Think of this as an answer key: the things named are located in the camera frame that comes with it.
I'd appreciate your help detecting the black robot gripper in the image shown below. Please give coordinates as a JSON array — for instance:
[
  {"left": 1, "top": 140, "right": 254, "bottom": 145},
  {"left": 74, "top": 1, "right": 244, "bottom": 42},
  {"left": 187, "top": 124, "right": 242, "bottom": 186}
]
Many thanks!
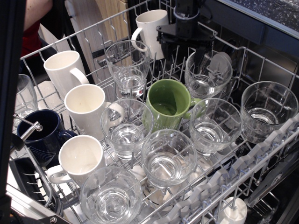
[{"left": 157, "top": 23, "right": 214, "bottom": 67}]

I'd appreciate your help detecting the person forearm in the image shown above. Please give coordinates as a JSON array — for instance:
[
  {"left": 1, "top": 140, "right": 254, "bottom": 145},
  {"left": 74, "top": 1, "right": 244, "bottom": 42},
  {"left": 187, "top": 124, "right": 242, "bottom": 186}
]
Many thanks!
[{"left": 23, "top": 0, "right": 53, "bottom": 31}]

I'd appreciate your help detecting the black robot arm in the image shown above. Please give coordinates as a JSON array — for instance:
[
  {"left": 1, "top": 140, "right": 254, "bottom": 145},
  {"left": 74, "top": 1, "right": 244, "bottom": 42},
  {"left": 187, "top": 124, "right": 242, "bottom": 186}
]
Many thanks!
[{"left": 156, "top": 0, "right": 214, "bottom": 63}]

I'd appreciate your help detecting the white mug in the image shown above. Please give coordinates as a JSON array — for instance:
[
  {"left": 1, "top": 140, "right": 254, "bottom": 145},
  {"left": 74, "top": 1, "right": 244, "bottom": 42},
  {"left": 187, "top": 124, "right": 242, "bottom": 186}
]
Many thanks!
[
  {"left": 43, "top": 50, "right": 89, "bottom": 99},
  {"left": 47, "top": 135, "right": 105, "bottom": 187},
  {"left": 131, "top": 9, "right": 169, "bottom": 60},
  {"left": 64, "top": 84, "right": 124, "bottom": 140}
]

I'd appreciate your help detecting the green ceramic mug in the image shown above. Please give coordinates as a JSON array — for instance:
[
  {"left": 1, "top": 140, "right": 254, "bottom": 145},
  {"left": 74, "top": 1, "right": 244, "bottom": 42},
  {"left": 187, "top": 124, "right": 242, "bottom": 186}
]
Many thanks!
[{"left": 146, "top": 79, "right": 201, "bottom": 132}]

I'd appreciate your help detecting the tall clear glass back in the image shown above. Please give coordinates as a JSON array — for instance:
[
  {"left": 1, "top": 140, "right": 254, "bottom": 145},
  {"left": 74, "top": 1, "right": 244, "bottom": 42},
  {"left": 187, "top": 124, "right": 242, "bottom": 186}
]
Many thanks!
[{"left": 105, "top": 40, "right": 150, "bottom": 98}]

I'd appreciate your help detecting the wooden cabinet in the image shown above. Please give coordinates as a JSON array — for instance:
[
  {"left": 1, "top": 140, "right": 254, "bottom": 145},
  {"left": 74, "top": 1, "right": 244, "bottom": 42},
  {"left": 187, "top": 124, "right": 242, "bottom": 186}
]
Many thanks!
[{"left": 65, "top": 0, "right": 131, "bottom": 84}]

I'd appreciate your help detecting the white mug middle left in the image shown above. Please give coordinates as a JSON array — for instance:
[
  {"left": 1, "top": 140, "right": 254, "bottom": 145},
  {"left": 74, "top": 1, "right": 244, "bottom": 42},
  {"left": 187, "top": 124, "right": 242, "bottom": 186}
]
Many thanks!
[{"left": 64, "top": 84, "right": 124, "bottom": 140}]

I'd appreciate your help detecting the white mug left back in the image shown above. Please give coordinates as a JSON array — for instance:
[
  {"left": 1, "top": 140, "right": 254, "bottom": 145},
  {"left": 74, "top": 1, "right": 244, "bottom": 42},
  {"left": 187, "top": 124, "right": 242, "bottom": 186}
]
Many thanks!
[{"left": 43, "top": 50, "right": 89, "bottom": 99}]

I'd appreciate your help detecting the grey plastic rack holder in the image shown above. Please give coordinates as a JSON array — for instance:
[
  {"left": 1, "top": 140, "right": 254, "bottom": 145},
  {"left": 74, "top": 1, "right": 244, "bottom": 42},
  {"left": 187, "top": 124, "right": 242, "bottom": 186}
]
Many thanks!
[{"left": 156, "top": 115, "right": 299, "bottom": 224}]

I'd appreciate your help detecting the white mug front left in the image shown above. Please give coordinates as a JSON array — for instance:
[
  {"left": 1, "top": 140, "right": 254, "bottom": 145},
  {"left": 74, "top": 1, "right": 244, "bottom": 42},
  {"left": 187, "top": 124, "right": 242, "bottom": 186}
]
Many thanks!
[{"left": 47, "top": 135, "right": 105, "bottom": 187}]

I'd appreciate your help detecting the dark blue mug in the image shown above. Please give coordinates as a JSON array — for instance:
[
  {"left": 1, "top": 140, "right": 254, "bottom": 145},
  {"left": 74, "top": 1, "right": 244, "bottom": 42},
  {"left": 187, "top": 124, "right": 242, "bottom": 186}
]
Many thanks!
[{"left": 25, "top": 109, "right": 77, "bottom": 168}]

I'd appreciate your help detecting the white rack wheel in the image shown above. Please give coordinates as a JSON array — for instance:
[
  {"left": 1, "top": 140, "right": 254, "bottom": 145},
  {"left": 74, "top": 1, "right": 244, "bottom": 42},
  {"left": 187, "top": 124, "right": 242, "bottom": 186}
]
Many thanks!
[{"left": 219, "top": 196, "right": 247, "bottom": 224}]

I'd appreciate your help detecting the black plastic tray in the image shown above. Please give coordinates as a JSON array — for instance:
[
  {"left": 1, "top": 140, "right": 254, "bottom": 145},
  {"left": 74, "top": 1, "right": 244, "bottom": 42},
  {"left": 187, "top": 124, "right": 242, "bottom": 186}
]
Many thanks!
[{"left": 9, "top": 157, "right": 49, "bottom": 205}]

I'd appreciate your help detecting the grey wire dishwasher rack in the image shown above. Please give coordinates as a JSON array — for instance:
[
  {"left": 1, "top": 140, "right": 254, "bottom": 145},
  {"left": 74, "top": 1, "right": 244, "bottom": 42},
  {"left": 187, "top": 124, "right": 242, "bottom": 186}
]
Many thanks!
[{"left": 7, "top": 0, "right": 299, "bottom": 224}]

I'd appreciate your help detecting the black metal frame bar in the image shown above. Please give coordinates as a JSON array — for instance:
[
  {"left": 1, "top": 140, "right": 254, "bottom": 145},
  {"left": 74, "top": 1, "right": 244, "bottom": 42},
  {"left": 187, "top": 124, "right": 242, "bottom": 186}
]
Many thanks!
[{"left": 0, "top": 0, "right": 40, "bottom": 224}]

